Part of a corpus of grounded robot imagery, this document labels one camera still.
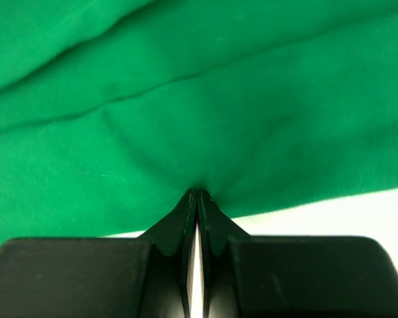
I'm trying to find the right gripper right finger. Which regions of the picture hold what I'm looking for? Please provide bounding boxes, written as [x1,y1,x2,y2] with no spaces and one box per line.
[197,190,398,317]

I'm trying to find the green t shirt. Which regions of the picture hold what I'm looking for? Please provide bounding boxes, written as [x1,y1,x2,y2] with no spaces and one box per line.
[0,1,398,245]

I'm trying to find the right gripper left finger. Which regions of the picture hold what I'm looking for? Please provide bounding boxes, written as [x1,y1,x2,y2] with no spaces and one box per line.
[0,190,197,317]

